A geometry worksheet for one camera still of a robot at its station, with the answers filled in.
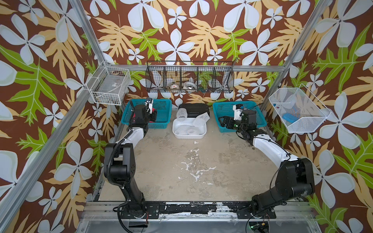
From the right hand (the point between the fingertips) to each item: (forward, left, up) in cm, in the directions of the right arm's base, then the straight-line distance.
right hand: (223, 118), depth 88 cm
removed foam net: (+7, +12, -9) cm, 17 cm away
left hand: (+10, +46, +1) cm, 47 cm away
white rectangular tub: (+9, +30, -16) cm, 35 cm away
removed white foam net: (+1, +25, -13) cm, 29 cm away
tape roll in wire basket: (+22, +31, +8) cm, 38 cm away
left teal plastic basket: (+28, +42, -17) cm, 54 cm away
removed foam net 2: (+16, +26, -13) cm, 33 cm away
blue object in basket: (-4, -37, +4) cm, 37 cm away
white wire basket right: (-1, -43, +7) cm, 43 cm away
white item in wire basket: (+25, +20, +7) cm, 33 cm away
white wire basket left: (+14, +70, +14) cm, 73 cm away
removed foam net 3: (+2, +18, -15) cm, 24 cm away
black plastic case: (+25, +17, -17) cm, 34 cm away
